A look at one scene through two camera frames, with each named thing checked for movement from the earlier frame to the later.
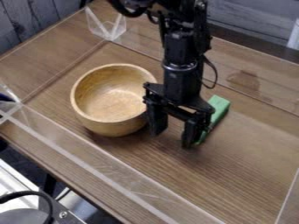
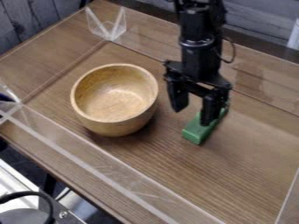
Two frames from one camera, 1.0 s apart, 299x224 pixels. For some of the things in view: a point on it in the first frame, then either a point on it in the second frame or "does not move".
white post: [294, 41] does not move
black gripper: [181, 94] to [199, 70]
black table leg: [50, 185] does not move
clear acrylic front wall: [114, 185] does not move
